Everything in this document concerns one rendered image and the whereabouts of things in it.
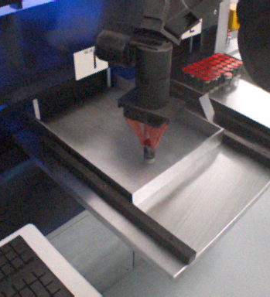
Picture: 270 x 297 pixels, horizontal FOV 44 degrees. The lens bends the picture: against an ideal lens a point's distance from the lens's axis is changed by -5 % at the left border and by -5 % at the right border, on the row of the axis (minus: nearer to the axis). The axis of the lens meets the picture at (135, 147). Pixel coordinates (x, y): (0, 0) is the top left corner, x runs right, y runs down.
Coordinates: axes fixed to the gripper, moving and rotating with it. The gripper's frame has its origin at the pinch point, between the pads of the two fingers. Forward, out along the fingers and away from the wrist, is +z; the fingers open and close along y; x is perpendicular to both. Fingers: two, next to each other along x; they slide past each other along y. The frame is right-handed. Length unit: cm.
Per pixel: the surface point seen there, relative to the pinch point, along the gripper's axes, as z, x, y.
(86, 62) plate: -9.6, -5.6, 18.6
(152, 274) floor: 92, -25, 9
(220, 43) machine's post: -1, -56, 6
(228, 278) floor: 92, -40, -21
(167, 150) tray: 4.1, -4.6, -1.7
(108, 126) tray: 4.3, -5.2, 13.1
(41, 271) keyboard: 9.7, 28.0, 3.8
